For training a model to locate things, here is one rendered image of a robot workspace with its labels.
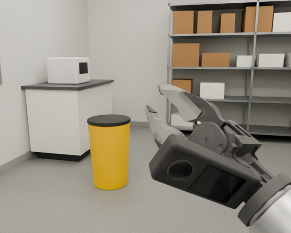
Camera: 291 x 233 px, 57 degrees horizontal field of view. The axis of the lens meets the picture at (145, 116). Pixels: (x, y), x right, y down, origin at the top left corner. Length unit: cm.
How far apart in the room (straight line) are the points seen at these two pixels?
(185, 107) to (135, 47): 442
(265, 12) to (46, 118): 317
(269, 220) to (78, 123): 293
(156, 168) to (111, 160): 223
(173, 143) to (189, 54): 393
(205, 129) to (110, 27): 463
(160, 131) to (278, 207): 18
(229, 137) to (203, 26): 384
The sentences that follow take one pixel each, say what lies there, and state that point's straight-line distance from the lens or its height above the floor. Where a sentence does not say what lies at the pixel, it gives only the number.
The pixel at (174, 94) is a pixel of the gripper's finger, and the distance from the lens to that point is 37.
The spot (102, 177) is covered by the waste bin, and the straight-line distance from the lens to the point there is 259.
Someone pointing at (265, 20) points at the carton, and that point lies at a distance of 424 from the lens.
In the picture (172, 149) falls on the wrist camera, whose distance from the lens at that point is 25.
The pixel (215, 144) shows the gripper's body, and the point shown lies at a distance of 33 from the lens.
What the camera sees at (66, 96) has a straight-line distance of 316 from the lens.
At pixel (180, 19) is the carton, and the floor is 177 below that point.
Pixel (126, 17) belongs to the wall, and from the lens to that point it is 485.
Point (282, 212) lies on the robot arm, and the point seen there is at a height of 106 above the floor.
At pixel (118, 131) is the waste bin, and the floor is 57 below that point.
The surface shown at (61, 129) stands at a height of 41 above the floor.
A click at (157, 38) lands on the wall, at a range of 469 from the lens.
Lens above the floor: 120
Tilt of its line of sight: 12 degrees down
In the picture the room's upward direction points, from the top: straight up
